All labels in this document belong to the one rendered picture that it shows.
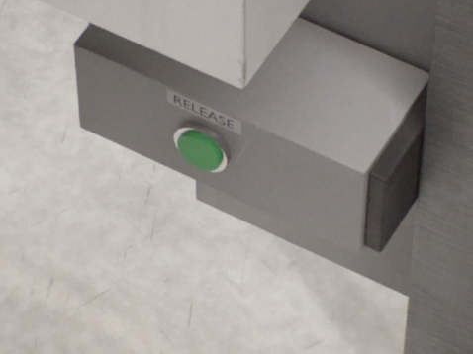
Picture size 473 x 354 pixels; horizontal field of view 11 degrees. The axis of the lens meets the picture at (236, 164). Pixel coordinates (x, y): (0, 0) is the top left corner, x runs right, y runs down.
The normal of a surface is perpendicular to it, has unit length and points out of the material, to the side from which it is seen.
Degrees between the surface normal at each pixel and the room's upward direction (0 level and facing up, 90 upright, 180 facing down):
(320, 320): 0
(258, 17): 90
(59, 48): 0
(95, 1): 90
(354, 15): 90
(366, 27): 90
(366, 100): 0
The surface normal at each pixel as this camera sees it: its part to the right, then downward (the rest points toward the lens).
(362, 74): 0.00, -0.61
